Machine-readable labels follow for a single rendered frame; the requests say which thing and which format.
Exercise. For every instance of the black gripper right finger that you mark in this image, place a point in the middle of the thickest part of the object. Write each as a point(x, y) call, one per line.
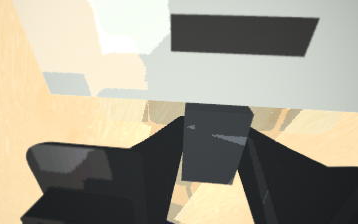
point(283, 186)

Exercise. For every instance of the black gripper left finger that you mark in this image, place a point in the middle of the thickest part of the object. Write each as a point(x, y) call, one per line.
point(144, 173)

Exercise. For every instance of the dark grey two-prong plug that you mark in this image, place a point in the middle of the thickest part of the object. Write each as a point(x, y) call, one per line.
point(213, 142)

